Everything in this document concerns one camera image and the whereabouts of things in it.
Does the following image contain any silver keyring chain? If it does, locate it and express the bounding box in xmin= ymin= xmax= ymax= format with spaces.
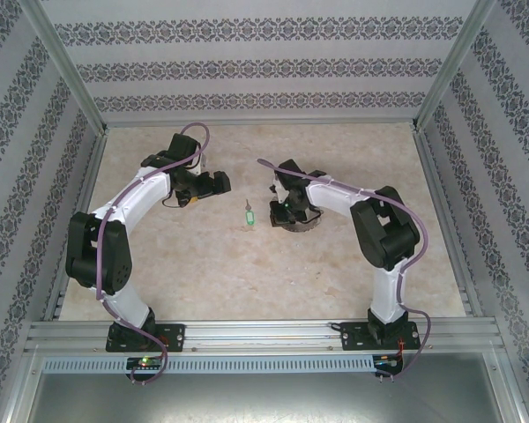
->
xmin=271 ymin=210 xmax=324 ymax=234

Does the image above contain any grey sheet metal panel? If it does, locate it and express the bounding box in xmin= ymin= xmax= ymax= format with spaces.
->
xmin=26 ymin=352 xmax=528 ymax=423

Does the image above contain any wide aluminium mounting rail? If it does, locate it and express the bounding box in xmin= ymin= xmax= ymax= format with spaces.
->
xmin=25 ymin=319 xmax=506 ymax=353

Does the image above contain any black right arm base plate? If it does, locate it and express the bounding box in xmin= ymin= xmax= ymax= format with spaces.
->
xmin=338 ymin=321 xmax=418 ymax=353

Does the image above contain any aluminium frame post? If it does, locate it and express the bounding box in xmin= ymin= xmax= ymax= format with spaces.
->
xmin=410 ymin=0 xmax=499 ymax=132
xmin=17 ymin=0 xmax=109 ymax=136

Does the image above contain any grey slotted cable duct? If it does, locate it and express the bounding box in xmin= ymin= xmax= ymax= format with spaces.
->
xmin=41 ymin=355 xmax=376 ymax=374

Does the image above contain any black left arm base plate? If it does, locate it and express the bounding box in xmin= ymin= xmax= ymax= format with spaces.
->
xmin=105 ymin=323 xmax=186 ymax=353

